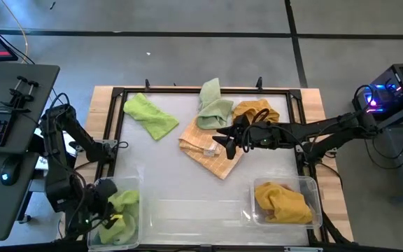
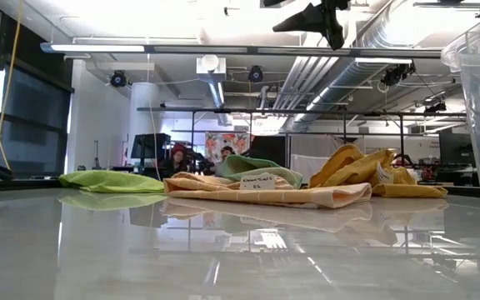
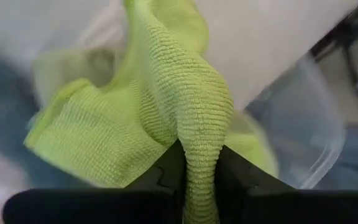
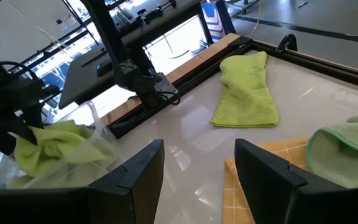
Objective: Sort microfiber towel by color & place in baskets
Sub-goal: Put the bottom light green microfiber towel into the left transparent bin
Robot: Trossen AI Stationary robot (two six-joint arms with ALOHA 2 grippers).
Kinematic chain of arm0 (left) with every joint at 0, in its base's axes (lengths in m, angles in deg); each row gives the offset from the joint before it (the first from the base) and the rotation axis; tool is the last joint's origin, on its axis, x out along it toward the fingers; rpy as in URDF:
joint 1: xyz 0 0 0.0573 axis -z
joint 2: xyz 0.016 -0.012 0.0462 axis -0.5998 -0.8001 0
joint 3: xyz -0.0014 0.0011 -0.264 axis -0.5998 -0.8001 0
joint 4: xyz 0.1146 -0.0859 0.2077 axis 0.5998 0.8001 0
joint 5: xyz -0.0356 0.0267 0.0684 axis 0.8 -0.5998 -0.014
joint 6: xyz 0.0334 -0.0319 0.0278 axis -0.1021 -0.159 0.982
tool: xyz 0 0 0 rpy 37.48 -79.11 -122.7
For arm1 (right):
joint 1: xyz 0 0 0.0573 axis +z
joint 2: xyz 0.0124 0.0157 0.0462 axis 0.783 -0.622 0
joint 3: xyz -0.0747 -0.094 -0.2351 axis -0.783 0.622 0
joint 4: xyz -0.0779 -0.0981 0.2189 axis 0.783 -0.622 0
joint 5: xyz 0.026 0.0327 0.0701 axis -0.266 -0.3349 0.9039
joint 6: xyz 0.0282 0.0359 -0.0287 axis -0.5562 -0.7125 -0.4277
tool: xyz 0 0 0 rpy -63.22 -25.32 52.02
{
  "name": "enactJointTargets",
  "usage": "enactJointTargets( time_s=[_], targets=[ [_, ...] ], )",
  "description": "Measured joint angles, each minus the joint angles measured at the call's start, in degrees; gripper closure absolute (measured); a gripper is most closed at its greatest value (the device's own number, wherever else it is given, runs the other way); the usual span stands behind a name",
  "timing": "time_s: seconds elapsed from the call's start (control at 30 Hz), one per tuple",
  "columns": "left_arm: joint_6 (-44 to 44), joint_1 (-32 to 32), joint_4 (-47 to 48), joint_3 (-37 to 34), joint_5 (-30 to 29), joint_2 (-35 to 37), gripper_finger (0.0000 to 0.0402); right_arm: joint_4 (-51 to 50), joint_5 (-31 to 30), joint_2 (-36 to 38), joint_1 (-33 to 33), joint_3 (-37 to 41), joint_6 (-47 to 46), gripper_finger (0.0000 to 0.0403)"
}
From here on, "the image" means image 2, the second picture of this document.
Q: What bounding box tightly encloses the peach striped microfiber towel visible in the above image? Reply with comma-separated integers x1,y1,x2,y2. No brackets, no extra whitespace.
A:
163,171,373,209

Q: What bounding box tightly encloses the overhead frame beam with light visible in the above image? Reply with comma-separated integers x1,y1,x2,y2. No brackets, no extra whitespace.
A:
39,41,443,58

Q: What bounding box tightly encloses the black ceiling camera with cables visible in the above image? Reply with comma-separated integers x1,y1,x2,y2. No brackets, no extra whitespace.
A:
380,62,417,88

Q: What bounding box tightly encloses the white handwritten paper label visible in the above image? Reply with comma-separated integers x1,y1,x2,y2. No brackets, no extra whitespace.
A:
239,172,277,192

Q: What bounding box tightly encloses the silver ventilation duct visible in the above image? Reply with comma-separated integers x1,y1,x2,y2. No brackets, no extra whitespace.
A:
289,0,466,131

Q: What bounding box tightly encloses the person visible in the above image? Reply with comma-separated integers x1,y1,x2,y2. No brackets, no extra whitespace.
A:
161,142,191,178
213,145,237,176

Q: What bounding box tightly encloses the white towel care tag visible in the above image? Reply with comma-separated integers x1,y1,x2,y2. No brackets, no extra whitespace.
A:
375,161,395,185

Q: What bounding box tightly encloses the light green microfiber towel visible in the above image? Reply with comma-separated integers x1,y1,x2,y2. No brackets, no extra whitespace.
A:
222,154,304,189

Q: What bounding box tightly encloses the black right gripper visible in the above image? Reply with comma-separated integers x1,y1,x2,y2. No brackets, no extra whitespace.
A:
272,0,352,52

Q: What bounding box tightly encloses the black computer monitor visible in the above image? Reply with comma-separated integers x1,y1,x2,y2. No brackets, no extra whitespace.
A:
438,132,477,166
130,132,172,160

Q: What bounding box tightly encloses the floral poster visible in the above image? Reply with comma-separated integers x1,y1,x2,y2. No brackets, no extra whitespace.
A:
204,132,251,163

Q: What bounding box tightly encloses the yellow microfiber towel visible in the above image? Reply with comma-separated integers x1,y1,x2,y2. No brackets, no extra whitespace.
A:
308,143,449,199

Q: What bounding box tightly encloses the yellow hanging cable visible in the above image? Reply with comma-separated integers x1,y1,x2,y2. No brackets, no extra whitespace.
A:
0,0,23,172

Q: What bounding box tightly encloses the clear plastic bin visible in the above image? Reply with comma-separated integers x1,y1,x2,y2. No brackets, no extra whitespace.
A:
440,6,480,221

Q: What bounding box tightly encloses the black background rig frame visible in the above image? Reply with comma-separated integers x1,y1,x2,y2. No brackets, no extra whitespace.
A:
136,107,468,168

